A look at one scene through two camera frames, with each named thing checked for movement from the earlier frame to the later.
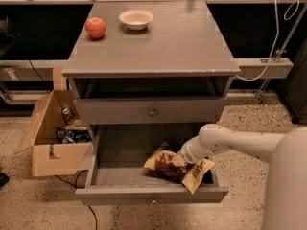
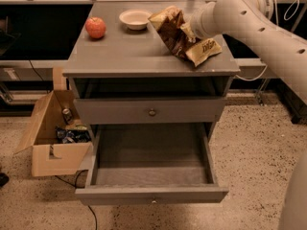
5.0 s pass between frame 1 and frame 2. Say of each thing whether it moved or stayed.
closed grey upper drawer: stayed
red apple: stayed
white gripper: moved
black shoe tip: stayed
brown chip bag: moved
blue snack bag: stayed
